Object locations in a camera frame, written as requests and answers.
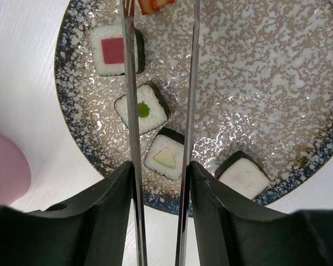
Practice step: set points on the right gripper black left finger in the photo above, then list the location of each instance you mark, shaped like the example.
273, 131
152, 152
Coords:
87, 229

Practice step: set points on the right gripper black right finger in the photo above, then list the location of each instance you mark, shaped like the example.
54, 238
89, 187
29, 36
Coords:
233, 230

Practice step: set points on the metal tongs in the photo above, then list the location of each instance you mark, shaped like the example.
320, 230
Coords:
128, 31

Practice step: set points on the orange striped salmon piece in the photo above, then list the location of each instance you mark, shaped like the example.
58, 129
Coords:
151, 6

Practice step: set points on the plain white sushi roll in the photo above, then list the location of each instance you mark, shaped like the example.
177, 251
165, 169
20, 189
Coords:
241, 173

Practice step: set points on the pink cylindrical container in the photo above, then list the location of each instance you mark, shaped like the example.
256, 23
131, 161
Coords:
15, 173

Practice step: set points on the cucumber sushi roll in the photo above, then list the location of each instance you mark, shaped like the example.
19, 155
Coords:
165, 154

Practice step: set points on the green dot sushi roll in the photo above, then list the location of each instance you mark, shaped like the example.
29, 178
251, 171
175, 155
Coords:
153, 110

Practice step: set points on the speckled ceramic plate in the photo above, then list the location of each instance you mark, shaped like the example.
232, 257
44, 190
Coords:
265, 87

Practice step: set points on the red centre sushi roll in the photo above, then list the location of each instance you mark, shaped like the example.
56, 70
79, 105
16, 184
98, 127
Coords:
108, 50

